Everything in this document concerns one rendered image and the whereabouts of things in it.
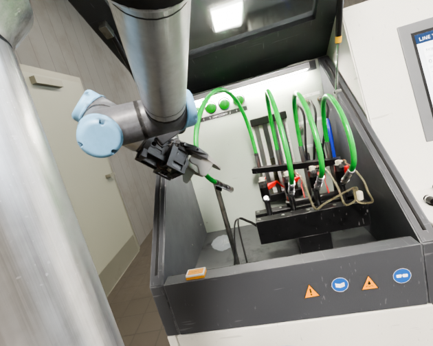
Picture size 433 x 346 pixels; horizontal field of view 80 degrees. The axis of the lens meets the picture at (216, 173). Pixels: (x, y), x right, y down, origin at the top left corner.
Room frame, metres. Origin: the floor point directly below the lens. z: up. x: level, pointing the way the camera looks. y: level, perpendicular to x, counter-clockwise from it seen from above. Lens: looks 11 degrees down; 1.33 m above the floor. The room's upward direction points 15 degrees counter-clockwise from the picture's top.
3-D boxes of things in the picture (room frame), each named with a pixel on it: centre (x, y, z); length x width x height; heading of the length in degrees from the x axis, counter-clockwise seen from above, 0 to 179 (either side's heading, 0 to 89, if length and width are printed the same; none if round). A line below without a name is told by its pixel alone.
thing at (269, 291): (0.58, -0.10, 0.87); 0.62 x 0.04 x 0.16; 80
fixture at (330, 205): (0.80, -0.26, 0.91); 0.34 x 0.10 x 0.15; 80
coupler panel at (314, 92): (1.03, -0.42, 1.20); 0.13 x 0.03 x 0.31; 80
